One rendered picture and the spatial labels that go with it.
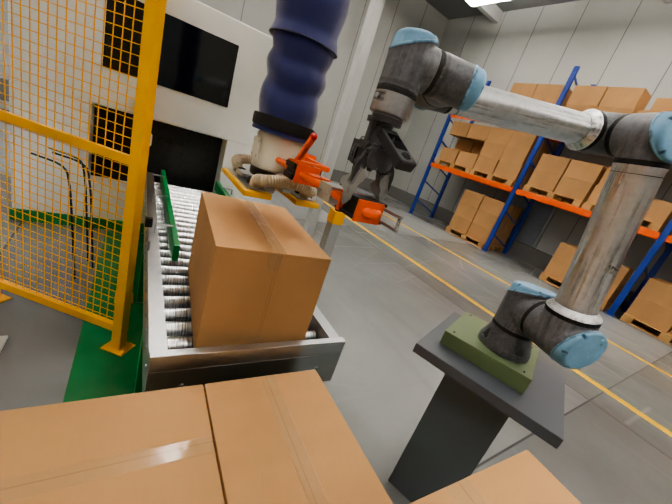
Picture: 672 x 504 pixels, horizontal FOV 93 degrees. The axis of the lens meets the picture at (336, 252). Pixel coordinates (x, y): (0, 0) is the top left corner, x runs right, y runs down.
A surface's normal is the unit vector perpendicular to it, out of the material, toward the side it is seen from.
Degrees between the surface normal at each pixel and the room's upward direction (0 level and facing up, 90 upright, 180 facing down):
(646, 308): 90
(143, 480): 0
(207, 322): 90
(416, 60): 89
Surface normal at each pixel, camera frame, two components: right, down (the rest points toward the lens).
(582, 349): 0.14, 0.44
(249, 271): 0.41, 0.43
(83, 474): 0.30, -0.90
